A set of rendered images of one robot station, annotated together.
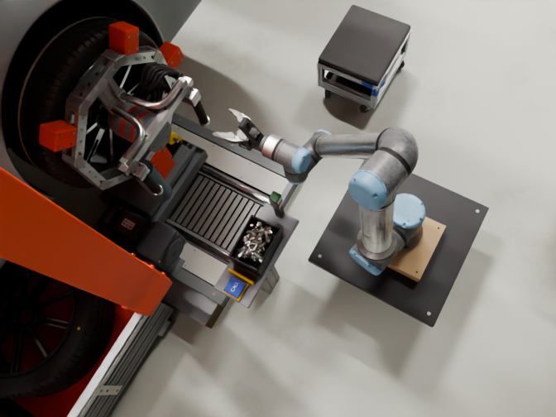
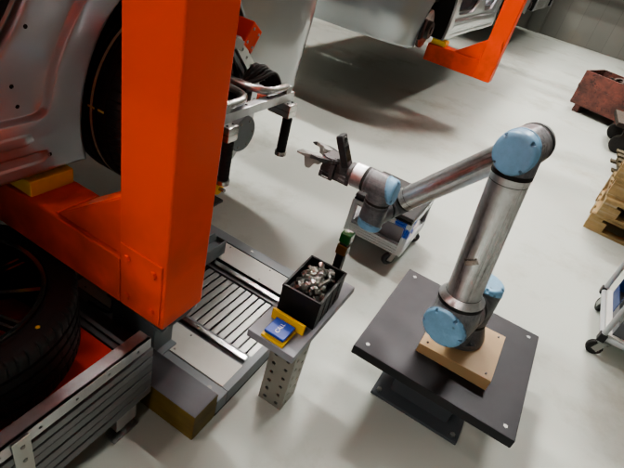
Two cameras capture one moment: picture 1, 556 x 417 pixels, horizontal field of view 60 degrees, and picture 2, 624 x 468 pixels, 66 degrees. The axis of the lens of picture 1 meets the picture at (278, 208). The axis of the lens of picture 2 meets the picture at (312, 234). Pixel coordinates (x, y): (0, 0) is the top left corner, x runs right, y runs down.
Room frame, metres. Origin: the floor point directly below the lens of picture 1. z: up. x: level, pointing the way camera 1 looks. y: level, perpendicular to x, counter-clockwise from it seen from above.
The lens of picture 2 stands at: (-0.49, 0.67, 1.55)
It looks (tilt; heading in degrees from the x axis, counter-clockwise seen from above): 34 degrees down; 336
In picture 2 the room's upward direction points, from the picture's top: 16 degrees clockwise
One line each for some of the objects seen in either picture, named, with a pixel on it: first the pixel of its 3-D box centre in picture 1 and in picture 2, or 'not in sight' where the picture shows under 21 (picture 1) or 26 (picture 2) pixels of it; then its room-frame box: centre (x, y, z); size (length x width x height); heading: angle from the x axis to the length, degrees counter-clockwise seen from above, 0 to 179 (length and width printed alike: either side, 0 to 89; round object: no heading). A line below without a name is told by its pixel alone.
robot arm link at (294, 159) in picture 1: (291, 156); (381, 187); (0.80, -0.10, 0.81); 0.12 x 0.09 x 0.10; 45
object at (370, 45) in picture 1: (363, 62); (388, 218); (1.55, -0.68, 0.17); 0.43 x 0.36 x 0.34; 135
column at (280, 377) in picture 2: (261, 271); (287, 357); (0.57, 0.16, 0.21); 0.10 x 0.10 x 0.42; 44
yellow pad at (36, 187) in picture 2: not in sight; (37, 173); (0.92, 0.96, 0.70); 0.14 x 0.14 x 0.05; 44
